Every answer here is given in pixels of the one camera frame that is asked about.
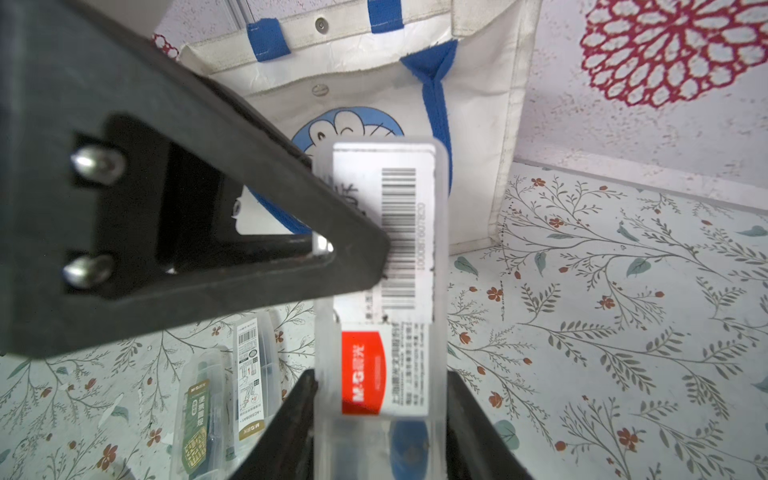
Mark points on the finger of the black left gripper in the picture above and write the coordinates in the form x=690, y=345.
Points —
x=137, y=196

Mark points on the clear compass set red label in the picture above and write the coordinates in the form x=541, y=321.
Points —
x=380, y=360

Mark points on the clear compass set green label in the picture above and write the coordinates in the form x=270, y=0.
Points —
x=199, y=445

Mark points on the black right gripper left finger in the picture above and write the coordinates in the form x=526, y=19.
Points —
x=286, y=449

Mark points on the clear compass set white label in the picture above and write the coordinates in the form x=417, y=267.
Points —
x=257, y=386

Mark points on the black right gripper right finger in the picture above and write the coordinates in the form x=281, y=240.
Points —
x=474, y=449

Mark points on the white Doraemon canvas bag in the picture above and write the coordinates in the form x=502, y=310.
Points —
x=453, y=70

